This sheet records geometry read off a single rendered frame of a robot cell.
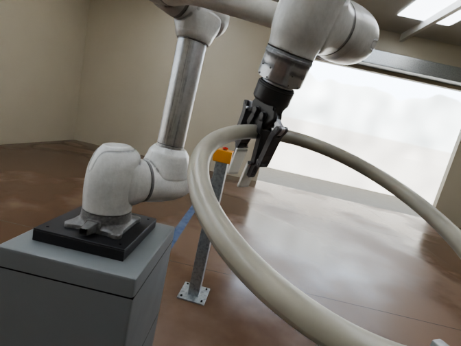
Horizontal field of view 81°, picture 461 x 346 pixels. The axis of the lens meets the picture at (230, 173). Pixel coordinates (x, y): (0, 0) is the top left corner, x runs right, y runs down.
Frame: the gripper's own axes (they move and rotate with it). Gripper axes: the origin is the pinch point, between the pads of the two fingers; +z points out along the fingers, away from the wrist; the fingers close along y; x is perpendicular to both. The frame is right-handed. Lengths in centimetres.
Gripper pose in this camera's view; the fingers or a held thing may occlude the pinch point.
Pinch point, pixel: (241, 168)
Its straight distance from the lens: 62.5
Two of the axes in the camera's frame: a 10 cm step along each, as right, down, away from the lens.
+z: -3.2, 8.1, 5.0
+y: 4.6, 5.9, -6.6
